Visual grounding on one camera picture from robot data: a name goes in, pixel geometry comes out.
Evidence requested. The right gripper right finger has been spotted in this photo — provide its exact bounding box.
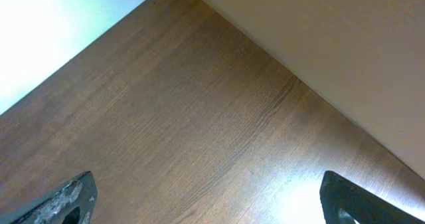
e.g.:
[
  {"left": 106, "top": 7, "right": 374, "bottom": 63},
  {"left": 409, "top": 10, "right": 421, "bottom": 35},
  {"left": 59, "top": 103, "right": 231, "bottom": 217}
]
[{"left": 319, "top": 170, "right": 424, "bottom": 224}]

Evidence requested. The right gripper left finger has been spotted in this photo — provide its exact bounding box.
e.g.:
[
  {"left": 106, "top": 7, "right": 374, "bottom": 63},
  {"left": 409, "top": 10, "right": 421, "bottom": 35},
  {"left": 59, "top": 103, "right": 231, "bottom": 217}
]
[{"left": 1, "top": 171, "right": 98, "bottom": 224}]

